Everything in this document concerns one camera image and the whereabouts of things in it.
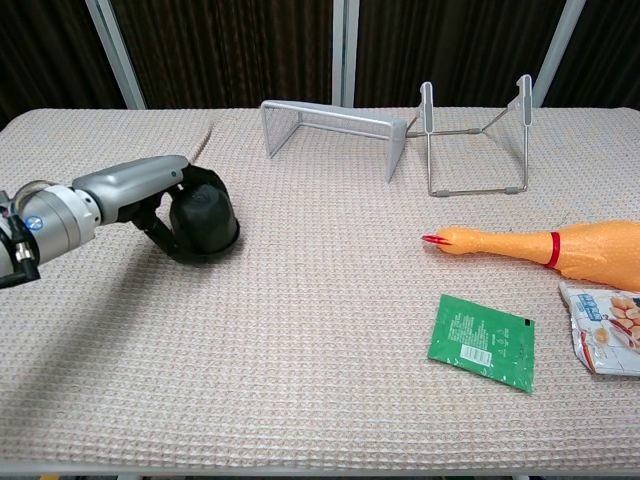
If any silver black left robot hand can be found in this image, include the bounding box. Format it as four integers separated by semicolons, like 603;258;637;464
71;154;227;267

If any black dome-shaped object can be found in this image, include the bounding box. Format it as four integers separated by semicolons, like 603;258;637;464
168;182;238;254

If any black round puck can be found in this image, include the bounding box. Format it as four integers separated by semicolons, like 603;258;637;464
167;219;242;266

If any dark brown curtain panel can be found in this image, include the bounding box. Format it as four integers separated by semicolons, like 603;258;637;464
355;0;566;108
0;0;126;129
112;0;335;109
544;0;640;109

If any silver mesh shelf riser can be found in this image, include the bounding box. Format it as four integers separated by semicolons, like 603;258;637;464
260;99;407;182

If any beige waffle tablecloth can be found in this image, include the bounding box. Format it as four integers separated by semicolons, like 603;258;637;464
0;106;640;474

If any green foil packet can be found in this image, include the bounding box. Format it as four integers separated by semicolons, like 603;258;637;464
427;293;537;394

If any yellow rubber chicken toy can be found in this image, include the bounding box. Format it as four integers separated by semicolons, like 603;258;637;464
422;218;640;294

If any white blue snack bag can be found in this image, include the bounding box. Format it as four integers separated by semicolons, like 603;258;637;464
558;280;640;377

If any grey aluminium partition post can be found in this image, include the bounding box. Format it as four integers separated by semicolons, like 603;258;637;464
332;0;360;109
84;0;147;110
534;0;586;107

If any metal wire stand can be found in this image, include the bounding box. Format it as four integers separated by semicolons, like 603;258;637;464
405;74;534;198

